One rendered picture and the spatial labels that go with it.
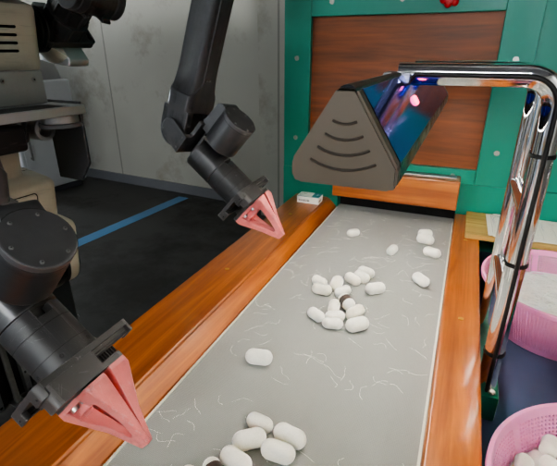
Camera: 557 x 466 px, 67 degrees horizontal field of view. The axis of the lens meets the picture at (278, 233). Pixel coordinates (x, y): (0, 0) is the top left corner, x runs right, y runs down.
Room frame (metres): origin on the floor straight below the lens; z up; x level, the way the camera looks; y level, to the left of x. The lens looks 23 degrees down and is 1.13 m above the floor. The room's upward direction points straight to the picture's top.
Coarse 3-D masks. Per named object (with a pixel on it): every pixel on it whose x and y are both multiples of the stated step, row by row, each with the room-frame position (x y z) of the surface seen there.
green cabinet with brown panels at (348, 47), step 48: (288, 0) 1.16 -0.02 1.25; (336, 0) 1.12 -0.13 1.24; (384, 0) 1.07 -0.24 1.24; (432, 0) 1.03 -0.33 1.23; (480, 0) 0.99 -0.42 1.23; (528, 0) 0.96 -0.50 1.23; (288, 48) 1.16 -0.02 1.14; (336, 48) 1.13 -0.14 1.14; (384, 48) 1.08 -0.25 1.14; (432, 48) 1.04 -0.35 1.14; (480, 48) 1.00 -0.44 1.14; (528, 48) 0.95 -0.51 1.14; (288, 96) 1.16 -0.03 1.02; (480, 96) 0.99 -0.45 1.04; (288, 144) 1.16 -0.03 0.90; (432, 144) 1.03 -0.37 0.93; (480, 144) 0.99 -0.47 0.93
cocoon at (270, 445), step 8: (272, 440) 0.32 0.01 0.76; (264, 448) 0.31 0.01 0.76; (272, 448) 0.31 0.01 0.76; (280, 448) 0.31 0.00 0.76; (288, 448) 0.31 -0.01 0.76; (264, 456) 0.31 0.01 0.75; (272, 456) 0.31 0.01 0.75; (280, 456) 0.31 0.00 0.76; (288, 456) 0.31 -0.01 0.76; (288, 464) 0.31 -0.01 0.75
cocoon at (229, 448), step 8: (224, 448) 0.31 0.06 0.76; (232, 448) 0.31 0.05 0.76; (224, 456) 0.31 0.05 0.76; (232, 456) 0.30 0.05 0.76; (240, 456) 0.30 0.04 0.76; (248, 456) 0.31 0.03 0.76; (224, 464) 0.30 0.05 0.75; (232, 464) 0.30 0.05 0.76; (240, 464) 0.29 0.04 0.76; (248, 464) 0.30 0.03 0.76
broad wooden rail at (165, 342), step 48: (240, 240) 0.82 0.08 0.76; (288, 240) 0.83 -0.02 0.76; (192, 288) 0.62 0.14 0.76; (240, 288) 0.63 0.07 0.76; (144, 336) 0.49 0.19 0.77; (192, 336) 0.50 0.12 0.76; (144, 384) 0.40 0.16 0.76; (0, 432) 0.33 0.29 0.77; (48, 432) 0.33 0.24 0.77; (96, 432) 0.33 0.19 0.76
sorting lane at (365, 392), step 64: (320, 256) 0.79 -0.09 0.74; (384, 256) 0.79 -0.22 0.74; (448, 256) 0.79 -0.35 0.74; (256, 320) 0.57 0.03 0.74; (384, 320) 0.57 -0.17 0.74; (192, 384) 0.43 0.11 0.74; (256, 384) 0.43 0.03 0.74; (320, 384) 0.43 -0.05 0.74; (384, 384) 0.42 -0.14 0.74; (128, 448) 0.33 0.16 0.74; (192, 448) 0.33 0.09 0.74; (256, 448) 0.33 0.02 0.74; (320, 448) 0.33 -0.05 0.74; (384, 448) 0.33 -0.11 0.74
